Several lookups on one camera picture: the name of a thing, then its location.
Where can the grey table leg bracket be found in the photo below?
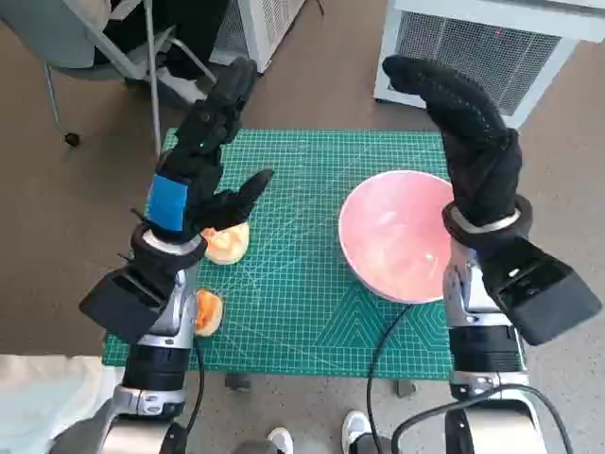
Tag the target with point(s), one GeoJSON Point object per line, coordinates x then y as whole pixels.
{"type": "Point", "coordinates": [238, 381]}
{"type": "Point", "coordinates": [405, 388]}

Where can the grey chair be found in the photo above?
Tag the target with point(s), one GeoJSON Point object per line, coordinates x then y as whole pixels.
{"type": "Point", "coordinates": [71, 42]}

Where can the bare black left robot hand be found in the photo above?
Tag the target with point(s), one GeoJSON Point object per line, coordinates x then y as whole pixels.
{"type": "Point", "coordinates": [198, 156]}

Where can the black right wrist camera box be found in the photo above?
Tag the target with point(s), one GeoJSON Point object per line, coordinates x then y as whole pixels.
{"type": "Point", "coordinates": [539, 293]}

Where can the green cutting mat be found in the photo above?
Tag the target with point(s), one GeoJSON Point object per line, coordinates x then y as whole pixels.
{"type": "Point", "coordinates": [293, 284]}

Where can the round pale toy bread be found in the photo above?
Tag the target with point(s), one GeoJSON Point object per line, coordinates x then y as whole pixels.
{"type": "Point", "coordinates": [231, 246]}

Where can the oblong orange toy bread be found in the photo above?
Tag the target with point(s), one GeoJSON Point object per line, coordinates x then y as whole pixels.
{"type": "Point", "coordinates": [210, 312]}

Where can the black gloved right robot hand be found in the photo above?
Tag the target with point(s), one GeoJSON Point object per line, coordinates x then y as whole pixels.
{"type": "Point", "coordinates": [482, 156]}

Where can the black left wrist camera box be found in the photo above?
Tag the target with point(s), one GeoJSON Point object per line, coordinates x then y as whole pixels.
{"type": "Point", "coordinates": [123, 298]}

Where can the pink bowl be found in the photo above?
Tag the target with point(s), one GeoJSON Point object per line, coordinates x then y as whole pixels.
{"type": "Point", "coordinates": [392, 236]}

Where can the person's foot white shoe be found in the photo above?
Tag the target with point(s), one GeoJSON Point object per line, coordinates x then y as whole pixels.
{"type": "Point", "coordinates": [354, 425]}
{"type": "Point", "coordinates": [281, 440]}

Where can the large white grille cabinet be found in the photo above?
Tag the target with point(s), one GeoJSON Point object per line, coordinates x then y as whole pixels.
{"type": "Point", "coordinates": [472, 52]}

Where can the small white grille cabinet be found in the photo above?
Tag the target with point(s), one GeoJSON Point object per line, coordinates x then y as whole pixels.
{"type": "Point", "coordinates": [264, 28]}

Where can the seated person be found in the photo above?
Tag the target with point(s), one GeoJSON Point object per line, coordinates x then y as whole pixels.
{"type": "Point", "coordinates": [189, 28]}

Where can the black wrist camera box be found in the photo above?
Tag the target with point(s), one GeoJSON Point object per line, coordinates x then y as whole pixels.
{"type": "Point", "coordinates": [539, 293]}
{"type": "Point", "coordinates": [123, 298]}

